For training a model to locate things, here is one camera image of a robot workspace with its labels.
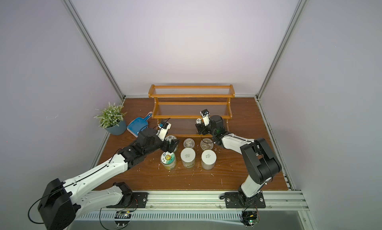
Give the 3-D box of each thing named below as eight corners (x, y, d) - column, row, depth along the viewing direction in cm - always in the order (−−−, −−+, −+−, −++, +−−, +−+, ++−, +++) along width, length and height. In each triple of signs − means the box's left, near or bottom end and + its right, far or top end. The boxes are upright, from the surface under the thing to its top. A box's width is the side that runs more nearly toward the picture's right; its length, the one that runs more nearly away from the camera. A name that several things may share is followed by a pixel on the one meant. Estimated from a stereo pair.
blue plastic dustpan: (126, 129, 104) (124, 126, 101) (149, 112, 114) (148, 109, 111) (135, 138, 99) (133, 135, 96) (158, 119, 109) (157, 116, 106)
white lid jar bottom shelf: (201, 170, 84) (201, 163, 77) (201, 156, 90) (201, 149, 82) (215, 169, 84) (217, 163, 77) (214, 156, 89) (215, 149, 82)
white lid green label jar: (181, 168, 85) (179, 162, 78) (182, 154, 90) (180, 147, 83) (195, 168, 85) (195, 162, 78) (195, 154, 90) (195, 147, 83)
